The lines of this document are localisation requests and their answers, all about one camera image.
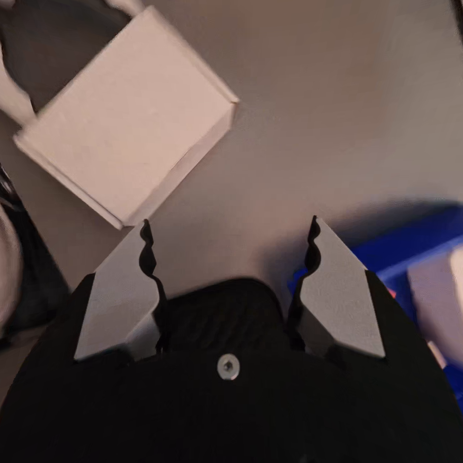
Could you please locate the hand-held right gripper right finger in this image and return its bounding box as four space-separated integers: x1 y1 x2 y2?
287 215 386 359

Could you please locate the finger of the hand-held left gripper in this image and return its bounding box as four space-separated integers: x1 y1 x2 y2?
107 0 145 17
0 60 37 125

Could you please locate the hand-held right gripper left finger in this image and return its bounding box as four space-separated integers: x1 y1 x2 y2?
73 219 169 362

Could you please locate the white cardboard mailer box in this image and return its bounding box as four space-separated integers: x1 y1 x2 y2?
13 5 240 231
407 246 463 366

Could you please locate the blue plastic bin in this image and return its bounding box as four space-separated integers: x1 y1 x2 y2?
287 206 463 413

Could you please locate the black quilted pad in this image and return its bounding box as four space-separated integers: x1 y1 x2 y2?
163 277 286 353

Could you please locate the person's white clothing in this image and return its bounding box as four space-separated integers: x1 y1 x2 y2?
0 206 24 330

